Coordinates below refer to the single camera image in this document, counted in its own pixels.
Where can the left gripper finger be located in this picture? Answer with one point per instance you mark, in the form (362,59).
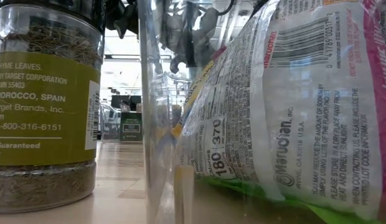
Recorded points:
(124,18)
(180,65)

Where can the blue silver snack packet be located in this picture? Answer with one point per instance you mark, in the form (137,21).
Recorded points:
(218,53)

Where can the black lid thyme jar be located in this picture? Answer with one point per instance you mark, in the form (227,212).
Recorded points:
(40,109)

